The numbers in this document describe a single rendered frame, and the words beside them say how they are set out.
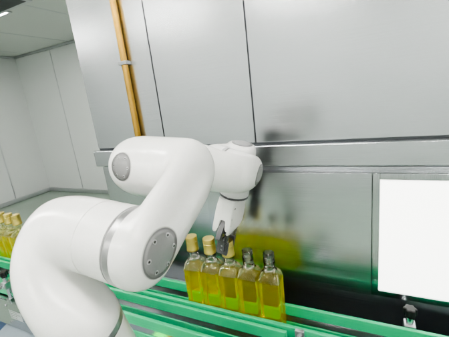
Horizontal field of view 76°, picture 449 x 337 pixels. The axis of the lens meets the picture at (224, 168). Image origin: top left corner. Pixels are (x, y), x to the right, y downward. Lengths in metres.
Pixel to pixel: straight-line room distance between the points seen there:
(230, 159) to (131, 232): 0.27
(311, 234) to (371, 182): 0.21
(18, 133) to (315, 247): 6.55
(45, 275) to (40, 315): 0.04
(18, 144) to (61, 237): 6.65
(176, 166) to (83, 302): 0.18
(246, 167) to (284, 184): 0.30
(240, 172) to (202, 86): 0.43
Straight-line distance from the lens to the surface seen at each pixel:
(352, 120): 0.79
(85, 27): 1.19
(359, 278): 0.91
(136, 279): 0.30
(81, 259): 0.33
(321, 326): 0.92
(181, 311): 0.95
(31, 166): 7.09
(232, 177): 0.52
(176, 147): 0.35
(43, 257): 0.37
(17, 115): 7.03
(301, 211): 0.84
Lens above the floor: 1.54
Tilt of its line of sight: 14 degrees down
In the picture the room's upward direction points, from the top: 7 degrees counter-clockwise
